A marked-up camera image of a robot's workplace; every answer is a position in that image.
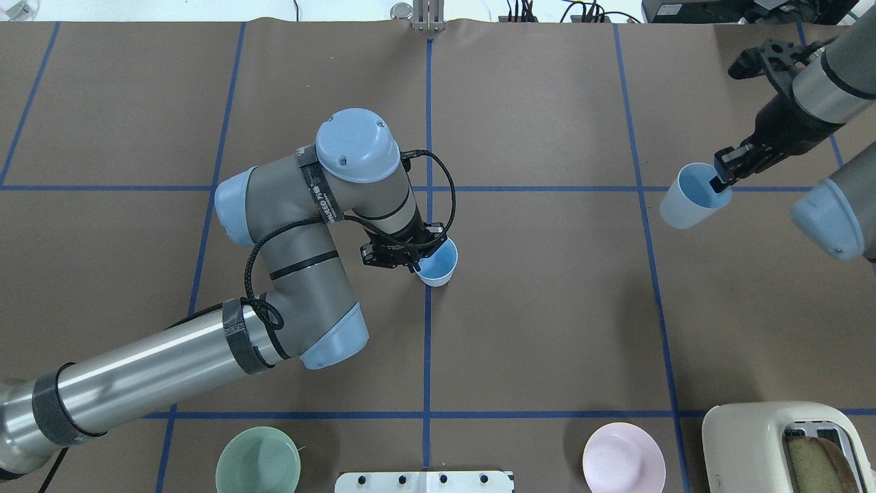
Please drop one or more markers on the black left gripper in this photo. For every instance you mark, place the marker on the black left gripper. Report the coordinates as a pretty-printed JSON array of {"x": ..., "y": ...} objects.
[{"x": 399, "y": 252}]

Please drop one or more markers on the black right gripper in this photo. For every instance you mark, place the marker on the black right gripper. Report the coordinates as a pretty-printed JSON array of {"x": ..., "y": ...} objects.
[{"x": 779, "y": 126}]

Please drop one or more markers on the blue cup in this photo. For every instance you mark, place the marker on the blue cup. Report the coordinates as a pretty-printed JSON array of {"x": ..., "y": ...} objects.
[
  {"x": 691, "y": 197},
  {"x": 439, "y": 268}
]

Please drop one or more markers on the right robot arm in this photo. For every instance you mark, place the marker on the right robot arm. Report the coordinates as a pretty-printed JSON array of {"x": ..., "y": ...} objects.
[{"x": 820, "y": 88}]

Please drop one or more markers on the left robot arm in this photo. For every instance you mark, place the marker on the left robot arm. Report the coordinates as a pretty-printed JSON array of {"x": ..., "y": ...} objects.
[{"x": 297, "y": 300}]

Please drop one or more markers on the black laptop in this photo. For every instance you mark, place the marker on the black laptop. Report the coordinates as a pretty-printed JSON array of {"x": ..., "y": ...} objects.
[{"x": 746, "y": 12}]

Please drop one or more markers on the black orange power strip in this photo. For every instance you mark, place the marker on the black orange power strip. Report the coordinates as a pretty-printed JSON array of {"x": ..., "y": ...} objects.
[{"x": 587, "y": 12}]

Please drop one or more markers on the green bowl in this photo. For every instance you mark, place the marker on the green bowl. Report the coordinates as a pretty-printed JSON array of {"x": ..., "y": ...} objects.
[{"x": 259, "y": 459}]

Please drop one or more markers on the small metal cylinder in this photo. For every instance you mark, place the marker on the small metal cylinder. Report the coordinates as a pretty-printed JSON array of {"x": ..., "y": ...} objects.
[{"x": 401, "y": 11}]

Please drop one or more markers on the pink bowl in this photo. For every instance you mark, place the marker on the pink bowl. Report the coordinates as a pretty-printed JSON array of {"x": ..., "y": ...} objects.
[{"x": 620, "y": 457}]

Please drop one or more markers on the cream toaster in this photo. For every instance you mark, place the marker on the cream toaster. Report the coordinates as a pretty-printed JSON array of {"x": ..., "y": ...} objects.
[{"x": 784, "y": 446}]

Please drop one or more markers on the bread slice in toaster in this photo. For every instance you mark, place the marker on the bread slice in toaster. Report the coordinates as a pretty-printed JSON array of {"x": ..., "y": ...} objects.
[{"x": 818, "y": 465}]

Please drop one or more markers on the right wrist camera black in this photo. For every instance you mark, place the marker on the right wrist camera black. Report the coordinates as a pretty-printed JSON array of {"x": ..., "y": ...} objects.
[{"x": 779, "y": 61}]

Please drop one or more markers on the white central post base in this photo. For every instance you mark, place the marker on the white central post base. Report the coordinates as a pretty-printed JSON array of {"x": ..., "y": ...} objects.
[{"x": 427, "y": 481}]

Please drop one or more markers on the aluminium frame post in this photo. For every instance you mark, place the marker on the aluminium frame post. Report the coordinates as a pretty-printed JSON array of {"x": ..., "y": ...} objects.
[{"x": 428, "y": 15}]

